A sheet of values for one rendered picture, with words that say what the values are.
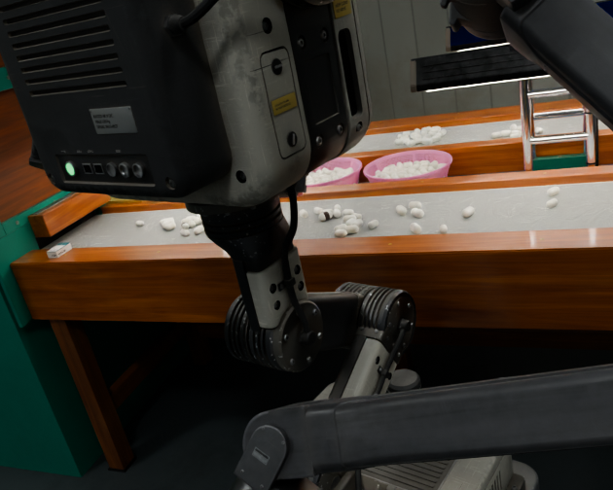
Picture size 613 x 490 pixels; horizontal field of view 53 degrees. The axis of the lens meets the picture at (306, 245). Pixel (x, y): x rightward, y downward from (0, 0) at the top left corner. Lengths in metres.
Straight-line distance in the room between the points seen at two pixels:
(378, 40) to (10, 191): 2.41
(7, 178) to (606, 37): 1.70
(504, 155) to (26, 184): 1.44
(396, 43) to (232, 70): 3.13
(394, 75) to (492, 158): 1.84
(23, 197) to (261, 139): 1.44
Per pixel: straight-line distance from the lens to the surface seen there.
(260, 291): 0.83
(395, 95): 3.80
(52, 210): 1.98
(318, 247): 1.43
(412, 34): 3.68
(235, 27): 0.62
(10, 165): 1.99
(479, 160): 2.02
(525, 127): 1.71
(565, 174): 1.69
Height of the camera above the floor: 1.33
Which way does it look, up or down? 23 degrees down
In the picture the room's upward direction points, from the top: 12 degrees counter-clockwise
